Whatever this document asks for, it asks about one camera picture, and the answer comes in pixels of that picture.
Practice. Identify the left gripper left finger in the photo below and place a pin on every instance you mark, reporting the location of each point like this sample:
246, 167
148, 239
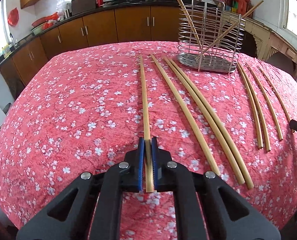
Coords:
90, 206

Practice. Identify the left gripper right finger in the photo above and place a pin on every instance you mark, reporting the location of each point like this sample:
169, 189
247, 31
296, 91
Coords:
206, 207

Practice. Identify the brown lower kitchen cabinets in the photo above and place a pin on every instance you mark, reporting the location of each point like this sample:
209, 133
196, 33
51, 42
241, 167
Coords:
127, 24

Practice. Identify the pink floral tablecloth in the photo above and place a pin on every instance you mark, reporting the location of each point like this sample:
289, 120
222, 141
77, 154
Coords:
83, 112

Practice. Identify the cream wooden side table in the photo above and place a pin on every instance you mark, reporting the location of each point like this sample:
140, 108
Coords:
262, 42

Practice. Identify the chopstick leaning right in holder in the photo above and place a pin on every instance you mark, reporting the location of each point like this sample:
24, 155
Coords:
225, 33

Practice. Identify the chopstick leaning in holder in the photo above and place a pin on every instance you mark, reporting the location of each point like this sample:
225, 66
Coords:
182, 5
225, 33

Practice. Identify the chopstick leaning left in holder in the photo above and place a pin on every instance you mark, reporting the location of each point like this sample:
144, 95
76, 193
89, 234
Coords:
182, 5

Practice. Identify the red items on side table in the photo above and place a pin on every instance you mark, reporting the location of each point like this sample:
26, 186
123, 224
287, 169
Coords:
237, 6

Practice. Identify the dark cutting board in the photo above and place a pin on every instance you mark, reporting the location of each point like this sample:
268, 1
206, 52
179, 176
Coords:
79, 6

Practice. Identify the red bottle on counter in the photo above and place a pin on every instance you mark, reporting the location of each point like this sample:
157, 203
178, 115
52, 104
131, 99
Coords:
100, 2

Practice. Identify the steel wire utensil holder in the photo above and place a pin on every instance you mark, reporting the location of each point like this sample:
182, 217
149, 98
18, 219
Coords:
210, 38

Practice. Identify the red plastic bag on wall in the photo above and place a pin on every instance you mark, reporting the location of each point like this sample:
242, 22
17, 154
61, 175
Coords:
13, 17

